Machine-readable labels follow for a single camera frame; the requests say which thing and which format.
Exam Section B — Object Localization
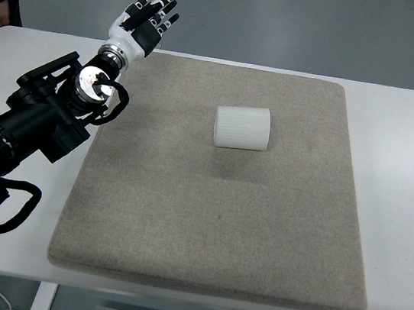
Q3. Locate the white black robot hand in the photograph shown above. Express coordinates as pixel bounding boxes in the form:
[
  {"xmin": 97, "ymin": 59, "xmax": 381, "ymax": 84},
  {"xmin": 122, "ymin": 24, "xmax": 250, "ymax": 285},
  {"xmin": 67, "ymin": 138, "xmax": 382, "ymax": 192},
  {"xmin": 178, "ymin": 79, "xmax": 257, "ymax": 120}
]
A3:
[{"xmin": 102, "ymin": 0, "xmax": 183, "ymax": 69}]

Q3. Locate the white table leg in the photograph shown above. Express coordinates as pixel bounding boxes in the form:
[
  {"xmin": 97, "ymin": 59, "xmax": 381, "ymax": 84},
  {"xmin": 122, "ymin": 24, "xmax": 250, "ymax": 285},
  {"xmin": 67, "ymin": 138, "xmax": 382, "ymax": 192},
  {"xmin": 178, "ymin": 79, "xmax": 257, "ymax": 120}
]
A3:
[{"xmin": 29, "ymin": 279, "xmax": 59, "ymax": 310}]

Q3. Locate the white ribbed cup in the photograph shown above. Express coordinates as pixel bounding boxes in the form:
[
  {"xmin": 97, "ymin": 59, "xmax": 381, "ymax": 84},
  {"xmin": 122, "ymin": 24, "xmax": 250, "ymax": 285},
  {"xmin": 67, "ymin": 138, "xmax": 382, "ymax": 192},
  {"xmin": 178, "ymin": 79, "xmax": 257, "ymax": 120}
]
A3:
[{"xmin": 210, "ymin": 101, "xmax": 274, "ymax": 155}]

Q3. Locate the beige felt mat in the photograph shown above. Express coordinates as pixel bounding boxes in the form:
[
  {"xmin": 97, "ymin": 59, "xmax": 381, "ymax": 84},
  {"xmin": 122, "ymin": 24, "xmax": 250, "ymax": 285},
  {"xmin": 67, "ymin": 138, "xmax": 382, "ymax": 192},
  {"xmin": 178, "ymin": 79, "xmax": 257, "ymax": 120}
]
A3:
[{"xmin": 44, "ymin": 40, "xmax": 399, "ymax": 310}]

